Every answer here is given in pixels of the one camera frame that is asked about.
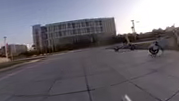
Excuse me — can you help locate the grey paved slab plaza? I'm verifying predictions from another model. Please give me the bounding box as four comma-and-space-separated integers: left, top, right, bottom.
0, 36, 179, 101

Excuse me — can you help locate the large glass-fronted building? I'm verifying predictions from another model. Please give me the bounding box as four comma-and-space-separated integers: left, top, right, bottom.
30, 13, 119, 55

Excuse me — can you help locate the parked dark motorcycle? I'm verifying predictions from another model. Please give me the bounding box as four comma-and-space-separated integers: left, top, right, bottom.
111, 34, 139, 54

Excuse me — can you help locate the tall light pole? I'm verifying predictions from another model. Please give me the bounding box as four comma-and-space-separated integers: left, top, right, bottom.
129, 19, 138, 36

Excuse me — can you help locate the parked bicycle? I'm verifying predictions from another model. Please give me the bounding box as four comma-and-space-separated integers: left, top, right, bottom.
145, 29, 179, 58

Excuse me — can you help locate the row of dark trees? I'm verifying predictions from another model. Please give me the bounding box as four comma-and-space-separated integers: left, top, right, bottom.
114, 24, 179, 48

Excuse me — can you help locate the low grey building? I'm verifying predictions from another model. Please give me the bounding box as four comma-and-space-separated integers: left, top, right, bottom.
0, 41, 29, 59

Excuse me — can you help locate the street lamp pole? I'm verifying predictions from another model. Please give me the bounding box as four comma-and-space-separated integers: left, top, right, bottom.
2, 35, 11, 60

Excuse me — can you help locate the raised grey kerb strip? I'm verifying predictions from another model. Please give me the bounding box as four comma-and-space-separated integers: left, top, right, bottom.
0, 56, 48, 76

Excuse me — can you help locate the low concrete wall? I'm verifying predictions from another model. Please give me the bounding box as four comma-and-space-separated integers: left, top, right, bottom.
133, 35, 179, 61

